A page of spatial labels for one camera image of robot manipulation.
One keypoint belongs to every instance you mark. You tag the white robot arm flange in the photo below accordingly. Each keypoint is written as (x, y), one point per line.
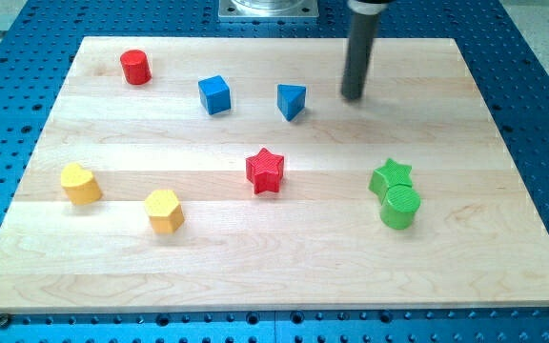
(366, 7)

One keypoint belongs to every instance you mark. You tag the blue triangle block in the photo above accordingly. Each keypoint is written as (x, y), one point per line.
(291, 100)

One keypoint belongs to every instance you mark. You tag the blue cube block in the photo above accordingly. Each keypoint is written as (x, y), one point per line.
(214, 94)

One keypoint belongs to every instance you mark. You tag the red star block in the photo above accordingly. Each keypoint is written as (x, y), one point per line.
(265, 171)

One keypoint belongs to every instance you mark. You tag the light wooden board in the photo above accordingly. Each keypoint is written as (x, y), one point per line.
(319, 243)

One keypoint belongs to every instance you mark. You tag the yellow hexagon block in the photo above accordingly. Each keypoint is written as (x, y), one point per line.
(164, 211)

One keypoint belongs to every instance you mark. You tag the green star block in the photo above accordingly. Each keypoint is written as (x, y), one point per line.
(389, 175)

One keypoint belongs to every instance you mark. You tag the green cylinder block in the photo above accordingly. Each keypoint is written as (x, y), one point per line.
(399, 207)

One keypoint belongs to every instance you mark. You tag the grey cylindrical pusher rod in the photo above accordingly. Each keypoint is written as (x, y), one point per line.
(359, 48)

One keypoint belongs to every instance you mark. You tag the red cylinder block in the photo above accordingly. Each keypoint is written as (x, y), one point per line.
(136, 68)

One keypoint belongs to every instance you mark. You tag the yellow heart block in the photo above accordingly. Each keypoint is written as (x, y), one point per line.
(79, 184)

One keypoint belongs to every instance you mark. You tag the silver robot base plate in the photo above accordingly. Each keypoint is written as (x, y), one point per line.
(271, 9)

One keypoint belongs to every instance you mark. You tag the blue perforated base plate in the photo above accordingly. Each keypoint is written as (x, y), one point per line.
(38, 43)

